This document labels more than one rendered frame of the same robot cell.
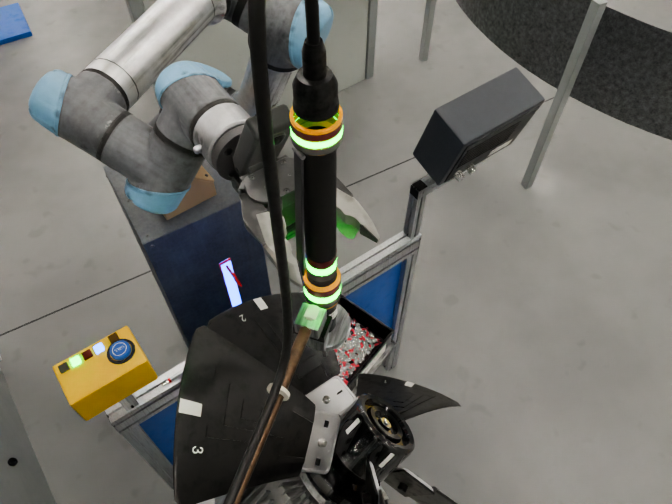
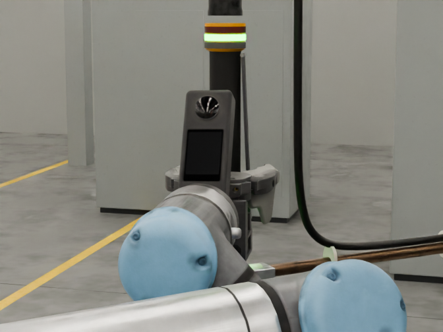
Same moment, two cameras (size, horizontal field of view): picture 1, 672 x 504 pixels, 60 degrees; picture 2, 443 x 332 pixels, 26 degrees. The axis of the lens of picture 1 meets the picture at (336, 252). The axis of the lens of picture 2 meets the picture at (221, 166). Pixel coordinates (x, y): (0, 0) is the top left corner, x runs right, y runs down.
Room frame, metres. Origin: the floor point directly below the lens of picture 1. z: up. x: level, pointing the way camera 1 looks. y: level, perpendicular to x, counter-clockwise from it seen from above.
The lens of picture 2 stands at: (1.09, 0.73, 1.83)
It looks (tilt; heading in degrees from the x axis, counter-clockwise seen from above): 9 degrees down; 225
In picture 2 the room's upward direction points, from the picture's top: straight up
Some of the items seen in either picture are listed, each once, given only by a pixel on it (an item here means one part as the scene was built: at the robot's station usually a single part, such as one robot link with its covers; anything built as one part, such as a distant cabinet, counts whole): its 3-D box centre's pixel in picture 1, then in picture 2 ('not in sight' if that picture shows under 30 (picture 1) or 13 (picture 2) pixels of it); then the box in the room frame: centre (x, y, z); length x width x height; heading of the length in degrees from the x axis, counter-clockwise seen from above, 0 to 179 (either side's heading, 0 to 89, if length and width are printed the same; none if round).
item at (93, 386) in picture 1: (107, 373); not in sight; (0.48, 0.47, 1.02); 0.16 x 0.10 x 0.11; 126
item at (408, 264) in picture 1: (396, 316); not in sight; (0.96, -0.21, 0.39); 0.04 x 0.04 x 0.78; 36
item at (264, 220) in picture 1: (280, 260); (265, 195); (0.34, 0.06, 1.64); 0.09 x 0.03 x 0.06; 14
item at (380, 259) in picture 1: (279, 321); not in sight; (0.71, 0.14, 0.82); 0.90 x 0.04 x 0.08; 126
